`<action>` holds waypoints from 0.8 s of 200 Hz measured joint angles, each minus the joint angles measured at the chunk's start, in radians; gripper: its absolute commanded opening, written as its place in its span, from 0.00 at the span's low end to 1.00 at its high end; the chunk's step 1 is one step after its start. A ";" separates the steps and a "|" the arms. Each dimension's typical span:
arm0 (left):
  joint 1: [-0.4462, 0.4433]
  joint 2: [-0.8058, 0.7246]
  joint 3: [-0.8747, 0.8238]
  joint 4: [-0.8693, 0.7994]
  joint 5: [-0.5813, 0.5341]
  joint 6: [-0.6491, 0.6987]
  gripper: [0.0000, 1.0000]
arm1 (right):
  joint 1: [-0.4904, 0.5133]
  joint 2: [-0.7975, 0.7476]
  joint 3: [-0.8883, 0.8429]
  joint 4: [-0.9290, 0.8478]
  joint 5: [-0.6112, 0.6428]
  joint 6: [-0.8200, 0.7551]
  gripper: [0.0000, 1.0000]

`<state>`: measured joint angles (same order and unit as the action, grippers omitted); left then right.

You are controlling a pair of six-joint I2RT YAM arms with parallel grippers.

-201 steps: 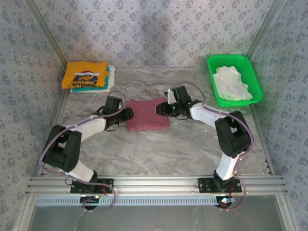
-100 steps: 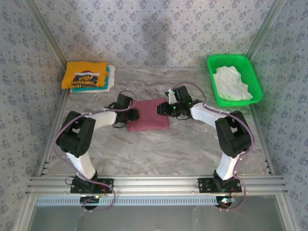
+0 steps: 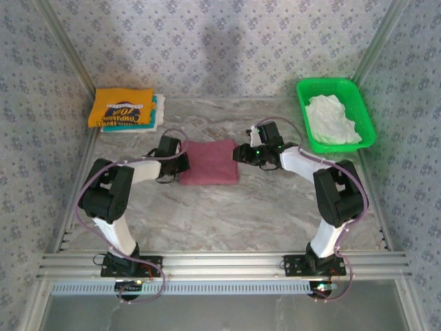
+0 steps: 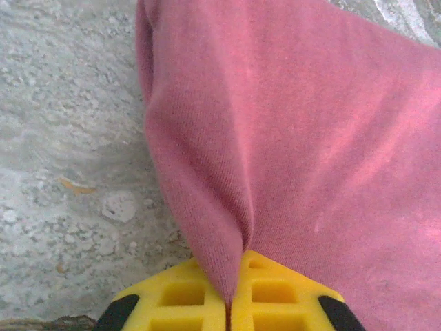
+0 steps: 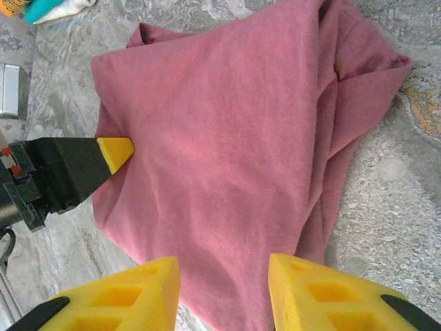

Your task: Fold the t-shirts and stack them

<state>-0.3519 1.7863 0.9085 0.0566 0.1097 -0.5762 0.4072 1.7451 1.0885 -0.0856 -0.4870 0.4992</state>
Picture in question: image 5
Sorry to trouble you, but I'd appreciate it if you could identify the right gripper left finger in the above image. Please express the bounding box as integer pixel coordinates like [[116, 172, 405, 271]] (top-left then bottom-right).
[[6, 256, 182, 331]]

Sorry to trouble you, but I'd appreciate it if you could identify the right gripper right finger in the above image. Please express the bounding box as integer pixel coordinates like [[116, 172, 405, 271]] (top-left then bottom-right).
[[267, 252, 441, 331]]

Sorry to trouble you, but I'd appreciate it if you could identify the maroon t-shirt with print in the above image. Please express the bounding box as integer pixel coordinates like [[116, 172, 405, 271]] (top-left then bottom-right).
[[90, 0, 414, 331]]

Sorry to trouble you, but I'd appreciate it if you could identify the folded teal t-shirt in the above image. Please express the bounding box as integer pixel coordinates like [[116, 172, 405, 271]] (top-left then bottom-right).
[[23, 0, 70, 24]]

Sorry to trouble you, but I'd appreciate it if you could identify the folded yellow printed t-shirt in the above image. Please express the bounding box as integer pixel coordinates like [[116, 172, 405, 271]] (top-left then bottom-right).
[[0, 0, 32, 17]]

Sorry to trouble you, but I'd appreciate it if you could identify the black left gripper cable loop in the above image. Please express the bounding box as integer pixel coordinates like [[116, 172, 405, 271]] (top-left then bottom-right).
[[0, 227, 17, 263]]

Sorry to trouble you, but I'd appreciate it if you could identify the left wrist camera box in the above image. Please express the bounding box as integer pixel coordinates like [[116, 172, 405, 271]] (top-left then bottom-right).
[[0, 63, 31, 121]]

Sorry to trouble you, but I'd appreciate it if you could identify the aluminium side rail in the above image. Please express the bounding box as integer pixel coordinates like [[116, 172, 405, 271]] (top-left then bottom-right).
[[0, 265, 22, 325]]

